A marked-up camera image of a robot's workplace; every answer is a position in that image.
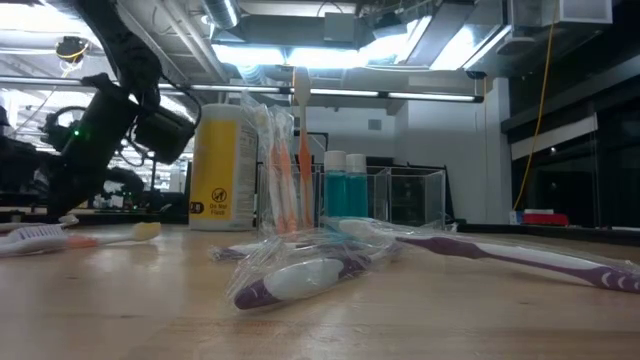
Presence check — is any teal mouthwash bottle white cap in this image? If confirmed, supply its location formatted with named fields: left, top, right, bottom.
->
left=346, top=153, right=370, bottom=221
left=323, top=150, right=350, bottom=226

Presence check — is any red flat box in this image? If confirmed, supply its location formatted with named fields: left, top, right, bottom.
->
left=522, top=208, right=571, bottom=227

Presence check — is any white ceiling vent box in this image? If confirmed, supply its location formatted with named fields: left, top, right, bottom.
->
left=509, top=0, right=614, bottom=29

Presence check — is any yellow hanging cable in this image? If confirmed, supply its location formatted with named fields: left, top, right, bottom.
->
left=512, top=0, right=560, bottom=211

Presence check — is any dark computer monitor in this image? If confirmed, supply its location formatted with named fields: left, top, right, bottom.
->
left=0, top=144, right=39, bottom=194

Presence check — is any black ceiling cable reel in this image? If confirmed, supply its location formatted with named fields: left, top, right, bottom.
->
left=53, top=35, right=91, bottom=65

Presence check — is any purple white toothbrush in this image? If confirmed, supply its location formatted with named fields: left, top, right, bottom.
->
left=322, top=215, right=640, bottom=295
left=207, top=239, right=321, bottom=262
left=225, top=234, right=401, bottom=314

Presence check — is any narrow silver ventilation duct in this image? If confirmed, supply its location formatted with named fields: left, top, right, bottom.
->
left=202, top=0, right=242, bottom=30

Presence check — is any yellow white wipes canister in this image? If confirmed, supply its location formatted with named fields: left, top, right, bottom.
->
left=188, top=103, right=259, bottom=232

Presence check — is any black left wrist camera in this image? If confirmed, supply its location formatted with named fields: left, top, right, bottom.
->
left=132, top=103, right=197, bottom=165

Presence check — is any grey ceiling box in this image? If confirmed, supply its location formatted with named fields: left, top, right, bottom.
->
left=323, top=12, right=358, bottom=44

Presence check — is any black rig stand frame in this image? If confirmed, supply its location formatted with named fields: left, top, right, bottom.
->
left=312, top=129, right=330, bottom=166

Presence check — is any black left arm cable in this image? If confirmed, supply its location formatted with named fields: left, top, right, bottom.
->
left=158, top=74, right=203, bottom=129

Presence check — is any black bar with light strips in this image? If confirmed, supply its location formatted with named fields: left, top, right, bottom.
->
left=0, top=74, right=485, bottom=105

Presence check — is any clear acrylic compartment organizer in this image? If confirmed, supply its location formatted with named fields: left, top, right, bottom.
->
left=255, top=163, right=448, bottom=232

